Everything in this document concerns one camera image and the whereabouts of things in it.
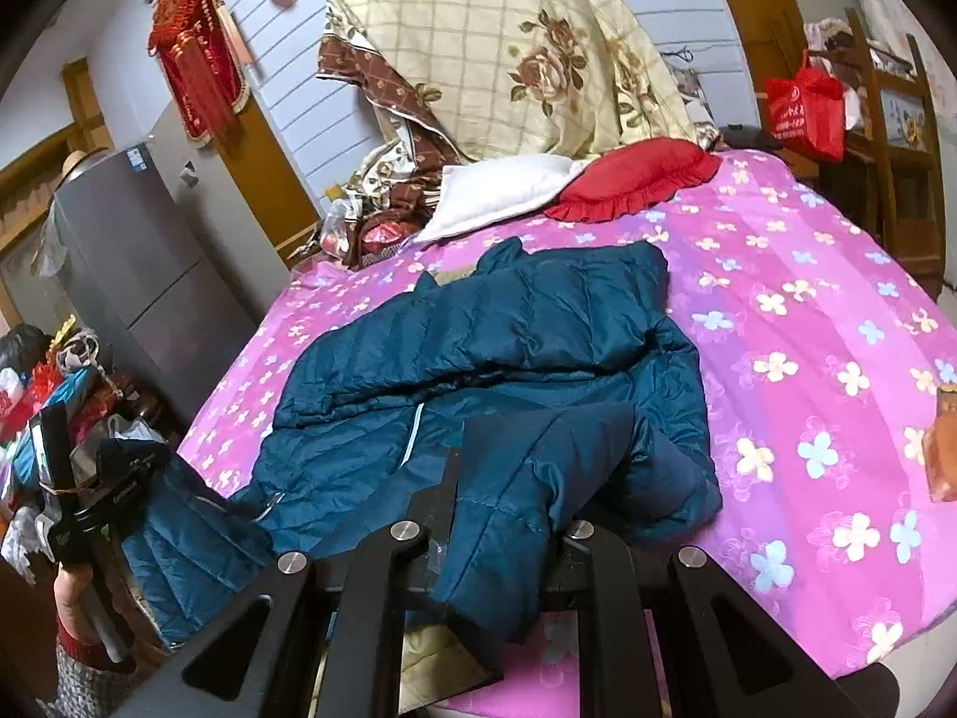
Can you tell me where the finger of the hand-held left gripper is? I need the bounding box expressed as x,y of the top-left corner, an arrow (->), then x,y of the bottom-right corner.
71,440 -> 175,511

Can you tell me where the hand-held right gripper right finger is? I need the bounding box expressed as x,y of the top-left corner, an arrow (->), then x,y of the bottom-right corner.
559,519 -> 900,718

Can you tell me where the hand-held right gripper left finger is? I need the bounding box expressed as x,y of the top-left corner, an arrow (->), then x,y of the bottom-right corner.
112,447 -> 463,718

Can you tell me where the teal puffer jacket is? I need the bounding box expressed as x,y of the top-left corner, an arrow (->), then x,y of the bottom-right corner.
120,235 -> 723,648

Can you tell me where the person's left forearm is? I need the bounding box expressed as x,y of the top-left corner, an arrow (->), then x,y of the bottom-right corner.
37,626 -> 142,718

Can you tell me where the pile of colourful clothes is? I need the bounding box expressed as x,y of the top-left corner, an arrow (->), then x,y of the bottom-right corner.
0,321 -> 173,540

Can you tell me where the person's left hand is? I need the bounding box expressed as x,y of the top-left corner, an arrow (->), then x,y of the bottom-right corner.
55,559 -> 103,641

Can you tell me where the grey refrigerator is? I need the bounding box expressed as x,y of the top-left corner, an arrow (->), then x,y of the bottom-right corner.
52,150 -> 263,427

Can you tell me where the pink floral bed sheet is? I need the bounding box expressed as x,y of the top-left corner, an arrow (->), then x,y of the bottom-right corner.
179,145 -> 957,718

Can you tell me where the clear plastic bag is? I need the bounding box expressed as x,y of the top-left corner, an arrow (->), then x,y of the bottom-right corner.
320,198 -> 364,255

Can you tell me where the tan hat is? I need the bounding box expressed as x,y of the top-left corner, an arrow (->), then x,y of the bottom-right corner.
58,148 -> 109,182

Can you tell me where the white pillow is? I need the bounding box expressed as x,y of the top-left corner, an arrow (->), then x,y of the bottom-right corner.
415,153 -> 592,244

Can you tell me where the orange brown box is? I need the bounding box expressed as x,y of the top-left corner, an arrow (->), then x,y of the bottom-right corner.
923,385 -> 957,502

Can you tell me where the red ruffled pillow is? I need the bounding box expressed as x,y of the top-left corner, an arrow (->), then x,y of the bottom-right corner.
544,138 -> 723,224

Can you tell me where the brown patterned blanket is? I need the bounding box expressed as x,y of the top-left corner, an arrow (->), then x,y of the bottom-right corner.
318,37 -> 480,270

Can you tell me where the red tasselled hanging decoration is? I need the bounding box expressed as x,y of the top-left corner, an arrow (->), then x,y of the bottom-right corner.
148,0 -> 251,145

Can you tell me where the black bag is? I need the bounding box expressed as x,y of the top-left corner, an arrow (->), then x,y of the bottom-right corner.
710,123 -> 782,154

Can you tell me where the beige floral quilt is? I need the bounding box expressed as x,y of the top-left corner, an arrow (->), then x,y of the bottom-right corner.
321,0 -> 700,166

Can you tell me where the red shopping bag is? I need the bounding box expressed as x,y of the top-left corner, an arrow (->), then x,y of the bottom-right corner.
766,52 -> 849,162

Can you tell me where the wooden chair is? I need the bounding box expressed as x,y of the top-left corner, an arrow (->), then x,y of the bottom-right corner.
807,7 -> 950,278

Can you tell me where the yellow wooden door frame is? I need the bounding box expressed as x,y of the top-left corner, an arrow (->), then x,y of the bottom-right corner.
703,0 -> 816,136
217,90 -> 322,255

